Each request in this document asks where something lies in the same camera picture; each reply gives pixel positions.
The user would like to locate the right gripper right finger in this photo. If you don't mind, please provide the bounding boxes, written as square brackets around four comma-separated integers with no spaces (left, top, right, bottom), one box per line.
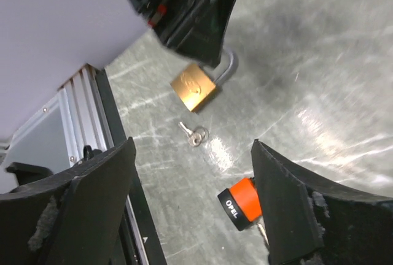
[251,140,392,264]

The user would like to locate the small silver brass-lock key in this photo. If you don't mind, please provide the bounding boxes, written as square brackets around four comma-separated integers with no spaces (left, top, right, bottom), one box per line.
[178,121,209,147]

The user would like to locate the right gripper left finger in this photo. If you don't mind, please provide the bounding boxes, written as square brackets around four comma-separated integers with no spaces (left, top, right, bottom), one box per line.
[1,139,136,264]

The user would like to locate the black head key bunch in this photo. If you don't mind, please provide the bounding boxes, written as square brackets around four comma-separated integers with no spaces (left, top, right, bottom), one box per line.
[256,221,270,250]

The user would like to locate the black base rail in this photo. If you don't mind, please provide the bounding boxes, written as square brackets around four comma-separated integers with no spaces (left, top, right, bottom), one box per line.
[0,64,168,265]

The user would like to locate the orange black small padlock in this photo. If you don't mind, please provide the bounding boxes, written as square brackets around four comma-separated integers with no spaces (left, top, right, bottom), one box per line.
[217,177,262,231]

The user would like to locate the brass padlock silver shackle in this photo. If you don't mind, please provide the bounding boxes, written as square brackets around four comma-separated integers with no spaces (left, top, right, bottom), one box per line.
[170,47,238,112]

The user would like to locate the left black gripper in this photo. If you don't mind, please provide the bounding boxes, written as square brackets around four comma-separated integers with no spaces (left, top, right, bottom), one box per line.
[129,0,236,67]

